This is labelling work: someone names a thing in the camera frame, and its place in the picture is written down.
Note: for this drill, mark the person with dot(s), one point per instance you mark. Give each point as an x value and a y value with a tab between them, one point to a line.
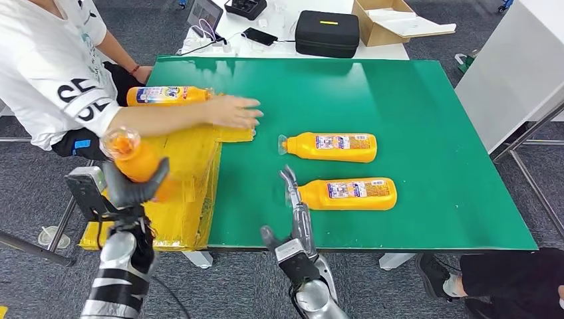
44	66
506	277

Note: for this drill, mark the yellow taped cardboard mat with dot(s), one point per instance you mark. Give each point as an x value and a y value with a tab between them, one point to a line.
185	211

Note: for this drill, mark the black zip case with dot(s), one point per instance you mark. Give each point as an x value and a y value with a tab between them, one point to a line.
328	37

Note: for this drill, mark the blue caster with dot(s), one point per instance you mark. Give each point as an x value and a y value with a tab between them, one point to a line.
506	5

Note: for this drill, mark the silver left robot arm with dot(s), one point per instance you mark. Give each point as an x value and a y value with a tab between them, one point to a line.
114	259

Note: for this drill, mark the green floor object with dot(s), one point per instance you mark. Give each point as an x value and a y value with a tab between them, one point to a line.
467	64

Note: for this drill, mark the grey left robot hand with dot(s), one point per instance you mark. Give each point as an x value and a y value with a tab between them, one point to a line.
128	193

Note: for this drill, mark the white desk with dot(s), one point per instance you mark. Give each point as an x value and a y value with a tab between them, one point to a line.
511	70

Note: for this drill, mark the white table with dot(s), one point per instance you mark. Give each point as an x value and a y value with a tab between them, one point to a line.
387	53

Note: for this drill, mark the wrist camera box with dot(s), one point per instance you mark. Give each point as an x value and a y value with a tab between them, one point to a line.
297	266
86	189

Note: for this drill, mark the dark tablet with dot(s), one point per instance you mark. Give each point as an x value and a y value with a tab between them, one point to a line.
206	13

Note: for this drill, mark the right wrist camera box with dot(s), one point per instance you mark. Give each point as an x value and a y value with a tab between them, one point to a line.
297	266

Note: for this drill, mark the metal desk frame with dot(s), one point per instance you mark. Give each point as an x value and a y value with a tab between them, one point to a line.
535	187

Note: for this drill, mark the black smartphone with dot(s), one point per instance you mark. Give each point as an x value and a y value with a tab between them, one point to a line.
260	37

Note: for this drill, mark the open cardboard box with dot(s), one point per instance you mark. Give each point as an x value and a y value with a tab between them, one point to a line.
376	35

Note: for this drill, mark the orange detergent bottle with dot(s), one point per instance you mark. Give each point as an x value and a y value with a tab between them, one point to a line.
194	94
317	196
304	149
136	165

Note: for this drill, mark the black tray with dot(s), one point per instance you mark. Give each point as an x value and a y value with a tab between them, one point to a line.
246	8

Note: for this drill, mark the white sheet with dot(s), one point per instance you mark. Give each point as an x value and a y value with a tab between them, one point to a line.
410	24

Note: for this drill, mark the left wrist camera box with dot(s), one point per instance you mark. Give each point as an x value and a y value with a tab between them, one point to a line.
86	189

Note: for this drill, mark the clear plastic cup lid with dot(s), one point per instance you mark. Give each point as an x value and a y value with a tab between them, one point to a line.
44	240

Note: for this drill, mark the white table foot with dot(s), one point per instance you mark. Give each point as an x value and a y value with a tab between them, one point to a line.
396	260
200	259

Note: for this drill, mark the metal stool frame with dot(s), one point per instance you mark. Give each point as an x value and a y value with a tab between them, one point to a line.
61	229

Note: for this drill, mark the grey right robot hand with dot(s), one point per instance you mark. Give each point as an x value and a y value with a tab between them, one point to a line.
304	224

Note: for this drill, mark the green table board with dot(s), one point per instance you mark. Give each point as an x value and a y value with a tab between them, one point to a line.
418	110

